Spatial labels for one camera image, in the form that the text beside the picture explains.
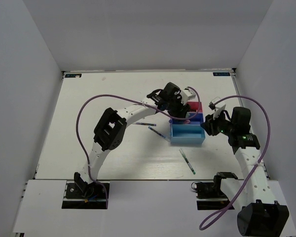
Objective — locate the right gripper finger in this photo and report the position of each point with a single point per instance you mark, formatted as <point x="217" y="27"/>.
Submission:
<point x="209" y="118"/>
<point x="208" y="128"/>

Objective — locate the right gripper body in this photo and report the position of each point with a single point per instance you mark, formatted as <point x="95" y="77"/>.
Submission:
<point x="224" y="126"/>

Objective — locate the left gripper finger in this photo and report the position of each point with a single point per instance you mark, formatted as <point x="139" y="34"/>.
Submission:
<point x="185" y="110"/>
<point x="178" y="118"/>

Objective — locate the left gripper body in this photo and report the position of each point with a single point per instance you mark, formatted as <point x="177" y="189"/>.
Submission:
<point x="175" y="105"/>

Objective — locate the blue gel pen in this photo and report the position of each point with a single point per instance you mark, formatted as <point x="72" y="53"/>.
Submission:
<point x="159" y="134"/>

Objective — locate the purple gel pen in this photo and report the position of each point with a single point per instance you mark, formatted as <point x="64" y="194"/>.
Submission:
<point x="145" y="124"/>

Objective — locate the green gel pen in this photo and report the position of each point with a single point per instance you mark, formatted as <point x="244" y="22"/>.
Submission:
<point x="187" y="161"/>

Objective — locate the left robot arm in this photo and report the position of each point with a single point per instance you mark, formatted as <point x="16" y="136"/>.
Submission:
<point x="110" y="129"/>

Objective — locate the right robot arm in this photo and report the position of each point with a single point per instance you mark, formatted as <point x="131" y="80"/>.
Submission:
<point x="259" y="212"/>

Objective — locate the pink container bin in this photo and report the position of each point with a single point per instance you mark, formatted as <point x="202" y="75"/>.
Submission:
<point x="195" y="107"/>

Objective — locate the dark blue container bin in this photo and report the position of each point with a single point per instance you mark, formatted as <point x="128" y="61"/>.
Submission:
<point x="195" y="117"/>

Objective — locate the light blue container bin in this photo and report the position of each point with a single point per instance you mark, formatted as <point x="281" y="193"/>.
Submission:
<point x="187" y="133"/>

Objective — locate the right corner label sticker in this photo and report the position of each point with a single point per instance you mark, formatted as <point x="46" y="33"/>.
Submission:
<point x="221" y="74"/>

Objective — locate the corner label sticker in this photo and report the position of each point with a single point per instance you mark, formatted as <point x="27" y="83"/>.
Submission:
<point x="73" y="75"/>
<point x="221" y="74"/>

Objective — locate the left corner label sticker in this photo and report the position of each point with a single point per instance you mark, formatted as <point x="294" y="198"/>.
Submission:
<point x="73" y="75"/>

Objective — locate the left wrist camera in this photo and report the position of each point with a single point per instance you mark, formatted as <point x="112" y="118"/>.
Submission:
<point x="187" y="95"/>

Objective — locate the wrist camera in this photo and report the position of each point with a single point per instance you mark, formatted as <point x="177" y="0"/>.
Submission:
<point x="187" y="95"/>
<point x="217" y="107"/>

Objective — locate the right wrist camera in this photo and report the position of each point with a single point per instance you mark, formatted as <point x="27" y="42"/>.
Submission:
<point x="217" y="107"/>

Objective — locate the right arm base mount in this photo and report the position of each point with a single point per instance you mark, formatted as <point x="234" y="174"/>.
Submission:
<point x="209" y="195"/>

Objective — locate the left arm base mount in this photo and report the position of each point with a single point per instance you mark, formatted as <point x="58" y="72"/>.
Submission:
<point x="93" y="199"/>

